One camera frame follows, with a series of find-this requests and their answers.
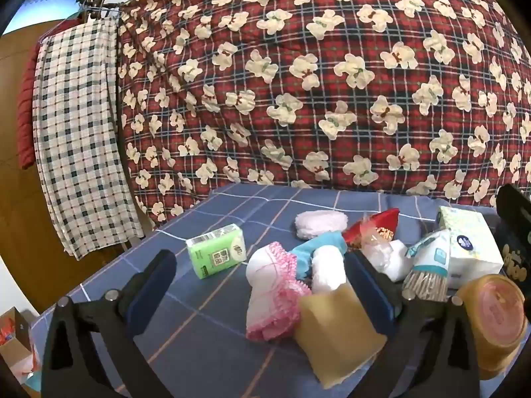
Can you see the red quilted garment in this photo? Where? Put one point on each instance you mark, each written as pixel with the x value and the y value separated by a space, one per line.
pixel 27 112

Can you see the pink round puff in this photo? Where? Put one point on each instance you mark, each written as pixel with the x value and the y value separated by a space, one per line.
pixel 319 224

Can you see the dark blue round tin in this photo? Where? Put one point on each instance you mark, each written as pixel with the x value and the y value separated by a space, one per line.
pixel 514 240

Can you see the cardboard box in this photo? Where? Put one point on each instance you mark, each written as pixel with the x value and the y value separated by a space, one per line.
pixel 16 340

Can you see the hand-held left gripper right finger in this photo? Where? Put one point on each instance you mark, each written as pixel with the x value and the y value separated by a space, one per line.
pixel 367 292

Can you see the toothpick bundle packet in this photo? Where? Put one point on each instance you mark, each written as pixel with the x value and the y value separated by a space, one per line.
pixel 427 265

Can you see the white green checked cloth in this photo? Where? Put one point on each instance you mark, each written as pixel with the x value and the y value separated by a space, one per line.
pixel 79 141

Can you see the blue checked bedsheet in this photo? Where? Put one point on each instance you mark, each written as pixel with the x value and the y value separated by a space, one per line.
pixel 199 319

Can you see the yellow sponge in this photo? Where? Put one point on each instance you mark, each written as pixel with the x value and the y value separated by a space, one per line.
pixel 336 336

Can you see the white rolled cloth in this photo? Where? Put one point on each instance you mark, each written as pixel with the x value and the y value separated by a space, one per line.
pixel 327 269

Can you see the white floral tissue box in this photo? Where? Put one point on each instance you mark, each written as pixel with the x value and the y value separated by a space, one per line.
pixel 468 257

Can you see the red snack packet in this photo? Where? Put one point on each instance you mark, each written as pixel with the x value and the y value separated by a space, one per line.
pixel 377 224

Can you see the green tissue pack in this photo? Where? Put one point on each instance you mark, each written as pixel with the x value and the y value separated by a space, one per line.
pixel 215 251

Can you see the clear plastic bag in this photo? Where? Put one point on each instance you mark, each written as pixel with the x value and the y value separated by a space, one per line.
pixel 377 253

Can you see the white cloth with pink trim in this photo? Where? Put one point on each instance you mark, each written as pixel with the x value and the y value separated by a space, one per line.
pixel 269 294

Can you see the wooden door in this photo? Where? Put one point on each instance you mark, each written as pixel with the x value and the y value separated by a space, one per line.
pixel 16 224

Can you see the red plaid bear-print quilt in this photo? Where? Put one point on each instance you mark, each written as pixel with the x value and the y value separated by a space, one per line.
pixel 290 91

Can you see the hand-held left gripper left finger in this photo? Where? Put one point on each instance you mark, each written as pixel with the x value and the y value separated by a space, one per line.
pixel 154 288

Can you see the teal cloth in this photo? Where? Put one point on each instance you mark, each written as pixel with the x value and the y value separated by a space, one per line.
pixel 303 255

